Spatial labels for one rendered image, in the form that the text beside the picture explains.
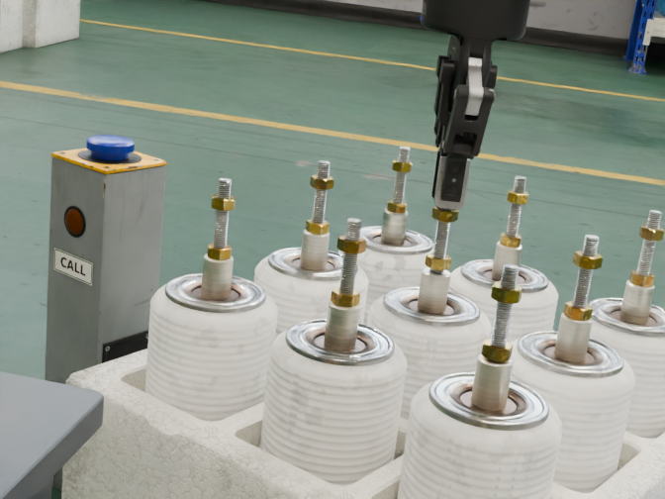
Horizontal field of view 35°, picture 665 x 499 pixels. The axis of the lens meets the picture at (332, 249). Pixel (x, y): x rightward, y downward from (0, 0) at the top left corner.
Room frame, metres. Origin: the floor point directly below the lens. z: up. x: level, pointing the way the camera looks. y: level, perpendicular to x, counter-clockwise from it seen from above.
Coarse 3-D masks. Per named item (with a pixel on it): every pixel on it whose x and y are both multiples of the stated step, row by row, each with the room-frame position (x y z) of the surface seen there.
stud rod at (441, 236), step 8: (440, 208) 0.78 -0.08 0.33; (448, 208) 0.77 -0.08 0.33; (440, 224) 0.77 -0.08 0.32; (448, 224) 0.78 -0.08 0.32; (440, 232) 0.77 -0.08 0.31; (448, 232) 0.78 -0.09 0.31; (440, 240) 0.77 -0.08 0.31; (440, 248) 0.77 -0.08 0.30; (440, 256) 0.77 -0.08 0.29; (432, 272) 0.78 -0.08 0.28; (440, 272) 0.78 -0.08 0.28
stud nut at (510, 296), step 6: (498, 282) 0.62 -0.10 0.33; (492, 288) 0.61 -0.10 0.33; (498, 288) 0.61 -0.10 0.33; (504, 288) 0.61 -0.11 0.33; (516, 288) 0.61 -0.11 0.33; (492, 294) 0.61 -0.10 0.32; (498, 294) 0.61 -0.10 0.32; (504, 294) 0.61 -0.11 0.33; (510, 294) 0.61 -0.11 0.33; (516, 294) 0.61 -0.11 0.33; (498, 300) 0.61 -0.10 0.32; (504, 300) 0.61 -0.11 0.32; (510, 300) 0.61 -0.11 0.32; (516, 300) 0.61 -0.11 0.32
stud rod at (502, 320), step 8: (512, 264) 0.62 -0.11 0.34; (504, 272) 0.61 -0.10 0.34; (512, 272) 0.61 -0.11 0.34; (504, 280) 0.61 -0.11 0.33; (512, 280) 0.61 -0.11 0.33; (512, 288) 0.61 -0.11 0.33; (504, 304) 0.61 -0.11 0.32; (512, 304) 0.61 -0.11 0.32; (496, 312) 0.62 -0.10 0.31; (504, 312) 0.61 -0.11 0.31; (496, 320) 0.61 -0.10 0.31; (504, 320) 0.61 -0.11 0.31; (496, 328) 0.61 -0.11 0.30; (504, 328) 0.61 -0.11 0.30; (496, 336) 0.61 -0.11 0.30; (504, 336) 0.61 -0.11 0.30; (496, 344) 0.61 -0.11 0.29; (504, 344) 0.61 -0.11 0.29
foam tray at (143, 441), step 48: (96, 384) 0.72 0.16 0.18; (144, 384) 0.77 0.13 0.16; (96, 432) 0.71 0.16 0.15; (144, 432) 0.68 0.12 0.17; (192, 432) 0.67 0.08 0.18; (240, 432) 0.68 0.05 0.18; (624, 432) 0.75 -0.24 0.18; (96, 480) 0.71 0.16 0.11; (144, 480) 0.68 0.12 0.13; (192, 480) 0.66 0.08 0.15; (240, 480) 0.63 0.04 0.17; (288, 480) 0.62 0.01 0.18; (384, 480) 0.63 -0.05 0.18; (624, 480) 0.67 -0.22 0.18
